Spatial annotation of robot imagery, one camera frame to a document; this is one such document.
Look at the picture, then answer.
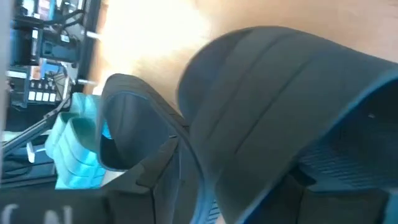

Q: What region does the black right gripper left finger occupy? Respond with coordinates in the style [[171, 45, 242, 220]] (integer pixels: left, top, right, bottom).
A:
[[102, 136, 200, 224]]

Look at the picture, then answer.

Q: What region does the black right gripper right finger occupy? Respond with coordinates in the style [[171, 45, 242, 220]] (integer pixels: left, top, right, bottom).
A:
[[294, 182, 389, 224]]

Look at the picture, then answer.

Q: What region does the green slide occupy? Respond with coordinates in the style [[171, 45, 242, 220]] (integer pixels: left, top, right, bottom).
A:
[[57, 92, 109, 190], [45, 111, 78, 187]]

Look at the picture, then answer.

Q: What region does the thin black slide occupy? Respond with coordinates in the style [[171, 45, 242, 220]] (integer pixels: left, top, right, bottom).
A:
[[96, 26, 398, 224]]

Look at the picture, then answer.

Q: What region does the black electronics rack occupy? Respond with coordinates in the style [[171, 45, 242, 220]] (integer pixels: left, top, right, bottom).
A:
[[8, 0, 80, 108]]

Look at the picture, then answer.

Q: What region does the black aluminium table frame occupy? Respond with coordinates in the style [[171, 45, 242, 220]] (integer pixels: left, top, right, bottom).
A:
[[76, 0, 103, 93]]

